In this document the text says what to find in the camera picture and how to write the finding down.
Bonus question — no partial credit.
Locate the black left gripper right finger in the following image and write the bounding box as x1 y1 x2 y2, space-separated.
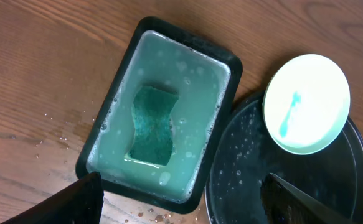
260 173 352 224

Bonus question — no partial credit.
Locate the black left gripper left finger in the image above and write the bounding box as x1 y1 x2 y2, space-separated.
3 172 103 224

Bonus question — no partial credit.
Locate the mint plate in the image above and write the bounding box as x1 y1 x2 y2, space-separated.
263 54 351 155

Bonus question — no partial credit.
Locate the green yellow sponge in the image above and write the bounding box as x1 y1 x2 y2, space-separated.
129 86 179 166

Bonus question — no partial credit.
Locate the black round tray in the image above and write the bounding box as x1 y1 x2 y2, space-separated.
205 92 363 224

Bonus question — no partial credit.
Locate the black rectangular water tray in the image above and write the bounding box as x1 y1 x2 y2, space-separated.
75 16 243 214

